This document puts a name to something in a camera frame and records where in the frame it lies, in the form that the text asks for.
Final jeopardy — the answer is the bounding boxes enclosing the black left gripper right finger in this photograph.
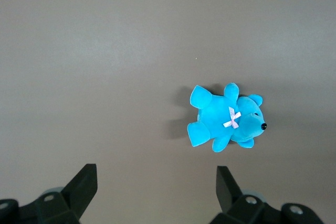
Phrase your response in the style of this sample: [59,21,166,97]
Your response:
[209,165,283,224]

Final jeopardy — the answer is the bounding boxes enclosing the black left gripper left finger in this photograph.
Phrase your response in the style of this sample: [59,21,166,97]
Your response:
[18,163,99,224]

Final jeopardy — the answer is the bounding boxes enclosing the blue teddy bear plush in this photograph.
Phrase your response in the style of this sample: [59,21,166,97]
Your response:
[186,82,268,154]

